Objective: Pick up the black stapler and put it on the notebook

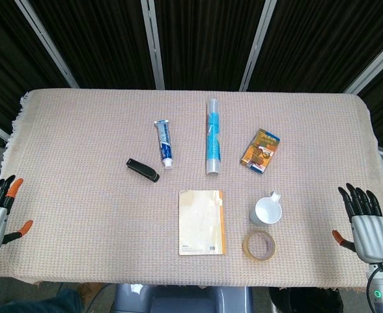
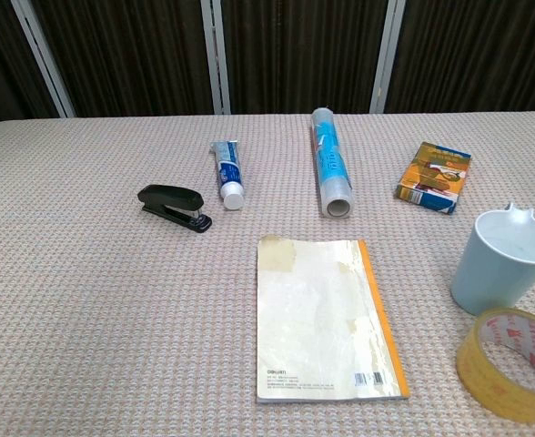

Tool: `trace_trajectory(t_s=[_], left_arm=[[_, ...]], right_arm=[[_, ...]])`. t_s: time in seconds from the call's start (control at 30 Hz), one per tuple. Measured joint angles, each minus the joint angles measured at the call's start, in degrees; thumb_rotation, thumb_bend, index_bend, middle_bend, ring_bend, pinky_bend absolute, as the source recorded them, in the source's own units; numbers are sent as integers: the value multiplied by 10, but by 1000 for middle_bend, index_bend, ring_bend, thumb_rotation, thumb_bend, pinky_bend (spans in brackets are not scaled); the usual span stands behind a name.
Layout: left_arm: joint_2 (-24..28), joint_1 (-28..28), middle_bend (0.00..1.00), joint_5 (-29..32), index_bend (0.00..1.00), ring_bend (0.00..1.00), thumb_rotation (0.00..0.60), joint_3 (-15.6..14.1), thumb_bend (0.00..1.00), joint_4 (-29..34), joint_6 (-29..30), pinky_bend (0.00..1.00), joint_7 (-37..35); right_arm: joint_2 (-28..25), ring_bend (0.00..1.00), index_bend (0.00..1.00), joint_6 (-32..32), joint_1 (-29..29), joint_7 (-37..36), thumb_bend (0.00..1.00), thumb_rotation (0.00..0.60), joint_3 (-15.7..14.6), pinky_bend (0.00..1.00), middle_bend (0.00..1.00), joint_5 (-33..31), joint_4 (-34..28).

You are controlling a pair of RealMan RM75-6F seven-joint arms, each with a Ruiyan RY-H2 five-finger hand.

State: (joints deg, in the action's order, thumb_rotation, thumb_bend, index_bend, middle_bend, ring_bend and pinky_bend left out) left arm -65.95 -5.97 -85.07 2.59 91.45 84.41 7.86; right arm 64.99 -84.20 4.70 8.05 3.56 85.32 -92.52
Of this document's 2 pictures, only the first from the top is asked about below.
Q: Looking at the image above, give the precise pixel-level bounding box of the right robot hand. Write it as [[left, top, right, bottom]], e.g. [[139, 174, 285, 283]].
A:
[[332, 183, 383, 263]]

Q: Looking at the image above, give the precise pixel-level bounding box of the black stapler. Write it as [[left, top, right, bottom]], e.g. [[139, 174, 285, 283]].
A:
[[125, 158, 161, 184]]

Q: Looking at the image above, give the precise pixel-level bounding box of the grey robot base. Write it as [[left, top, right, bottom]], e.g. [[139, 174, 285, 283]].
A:
[[111, 282, 254, 313]]

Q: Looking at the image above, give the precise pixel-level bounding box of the beige orange notebook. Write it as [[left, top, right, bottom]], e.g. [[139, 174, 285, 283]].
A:
[[178, 189, 227, 256]]

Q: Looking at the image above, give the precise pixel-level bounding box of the beige woven tablecloth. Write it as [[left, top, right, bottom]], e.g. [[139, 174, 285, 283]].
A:
[[0, 88, 383, 288]]

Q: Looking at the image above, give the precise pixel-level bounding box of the white plastic cup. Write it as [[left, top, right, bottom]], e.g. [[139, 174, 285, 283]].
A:
[[249, 190, 283, 227]]

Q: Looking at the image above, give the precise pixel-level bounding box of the clear packing tape roll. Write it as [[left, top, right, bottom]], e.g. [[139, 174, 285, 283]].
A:
[[242, 230, 277, 261]]

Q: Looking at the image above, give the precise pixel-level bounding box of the orange snack packet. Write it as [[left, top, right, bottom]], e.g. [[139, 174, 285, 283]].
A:
[[239, 128, 281, 175]]

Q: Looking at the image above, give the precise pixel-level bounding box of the clear plastic wrap roll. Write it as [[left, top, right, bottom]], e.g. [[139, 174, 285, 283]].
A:
[[205, 97, 222, 176]]

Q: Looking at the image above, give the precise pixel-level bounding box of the blue-white toothpaste tube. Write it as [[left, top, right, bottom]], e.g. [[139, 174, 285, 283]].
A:
[[153, 119, 173, 170]]

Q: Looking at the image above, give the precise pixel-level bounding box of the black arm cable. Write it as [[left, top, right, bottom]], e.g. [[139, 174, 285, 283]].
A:
[[365, 262, 383, 306]]

